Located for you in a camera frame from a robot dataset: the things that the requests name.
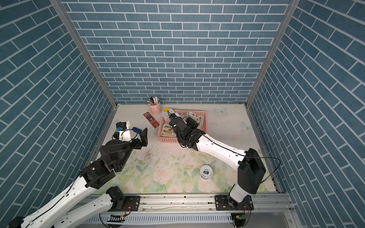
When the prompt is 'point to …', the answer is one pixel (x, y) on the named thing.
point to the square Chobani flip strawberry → (168, 131)
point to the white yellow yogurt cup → (165, 113)
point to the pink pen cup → (156, 109)
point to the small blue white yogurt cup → (206, 172)
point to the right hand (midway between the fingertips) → (194, 120)
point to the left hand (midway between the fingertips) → (142, 129)
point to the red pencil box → (151, 119)
